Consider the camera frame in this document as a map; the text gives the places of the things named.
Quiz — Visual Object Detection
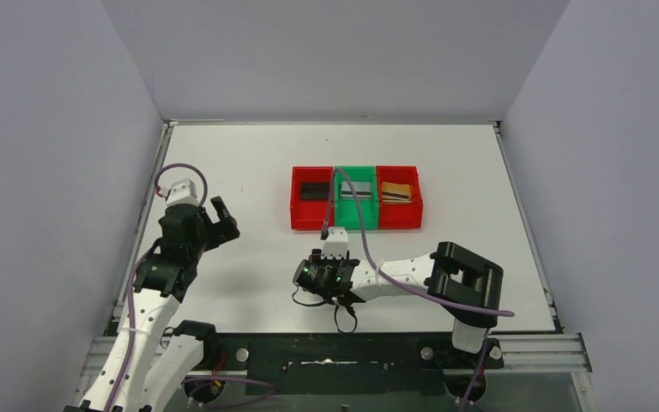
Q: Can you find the dark grey card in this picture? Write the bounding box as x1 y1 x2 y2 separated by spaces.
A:
300 182 330 196

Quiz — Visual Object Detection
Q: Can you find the gold VIP card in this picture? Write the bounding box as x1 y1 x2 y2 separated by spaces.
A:
381 182 412 198

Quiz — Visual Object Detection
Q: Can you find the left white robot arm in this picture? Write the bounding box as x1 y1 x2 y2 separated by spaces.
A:
74 197 240 411

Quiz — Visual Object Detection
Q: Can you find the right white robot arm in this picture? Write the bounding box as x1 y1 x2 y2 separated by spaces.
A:
293 242 513 367

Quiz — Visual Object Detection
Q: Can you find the black credit card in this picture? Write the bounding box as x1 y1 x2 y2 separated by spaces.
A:
299 187 330 202

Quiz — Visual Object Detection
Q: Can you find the silver credit card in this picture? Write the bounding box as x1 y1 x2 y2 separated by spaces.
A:
339 180 373 200

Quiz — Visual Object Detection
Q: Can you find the gold credit card in bin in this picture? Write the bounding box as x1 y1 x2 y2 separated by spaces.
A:
381 191 413 204

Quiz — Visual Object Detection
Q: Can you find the left red bin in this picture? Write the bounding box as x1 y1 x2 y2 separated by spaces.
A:
289 166 334 231

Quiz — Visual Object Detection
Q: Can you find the red bin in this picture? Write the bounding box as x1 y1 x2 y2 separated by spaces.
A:
376 166 424 230
289 166 334 231

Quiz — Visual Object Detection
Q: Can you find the right red bin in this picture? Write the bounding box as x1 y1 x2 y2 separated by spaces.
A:
376 166 424 230

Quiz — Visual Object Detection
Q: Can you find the green middle bin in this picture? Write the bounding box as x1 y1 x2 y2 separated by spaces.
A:
334 166 379 230

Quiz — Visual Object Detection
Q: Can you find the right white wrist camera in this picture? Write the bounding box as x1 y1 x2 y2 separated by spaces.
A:
321 227 348 260

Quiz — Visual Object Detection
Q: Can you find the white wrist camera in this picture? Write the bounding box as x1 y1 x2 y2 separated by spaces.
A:
156 179 199 208
321 227 348 260

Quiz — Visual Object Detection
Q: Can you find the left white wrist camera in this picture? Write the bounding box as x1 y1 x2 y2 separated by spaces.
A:
156 179 199 208

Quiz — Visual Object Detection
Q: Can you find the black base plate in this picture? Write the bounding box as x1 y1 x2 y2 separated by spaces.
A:
194 332 505 396

